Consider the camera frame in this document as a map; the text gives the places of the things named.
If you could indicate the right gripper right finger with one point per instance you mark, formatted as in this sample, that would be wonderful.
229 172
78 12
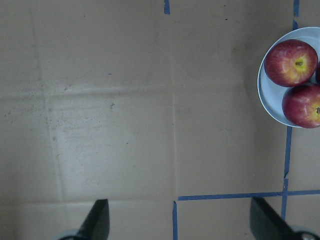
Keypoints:
266 224

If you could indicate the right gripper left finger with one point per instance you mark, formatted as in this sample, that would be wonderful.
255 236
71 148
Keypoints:
96 225

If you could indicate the red apple plate front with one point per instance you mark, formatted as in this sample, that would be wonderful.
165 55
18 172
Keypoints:
301 105

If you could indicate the red apple plate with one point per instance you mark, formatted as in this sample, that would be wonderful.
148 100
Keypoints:
301 105
317 74
291 63

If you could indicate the light blue plate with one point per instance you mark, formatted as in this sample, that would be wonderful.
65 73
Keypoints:
270 94

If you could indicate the red apple plate right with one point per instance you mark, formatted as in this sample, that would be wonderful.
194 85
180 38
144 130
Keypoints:
317 74

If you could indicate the red apple plate left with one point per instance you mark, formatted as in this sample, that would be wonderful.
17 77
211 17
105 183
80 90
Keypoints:
291 63

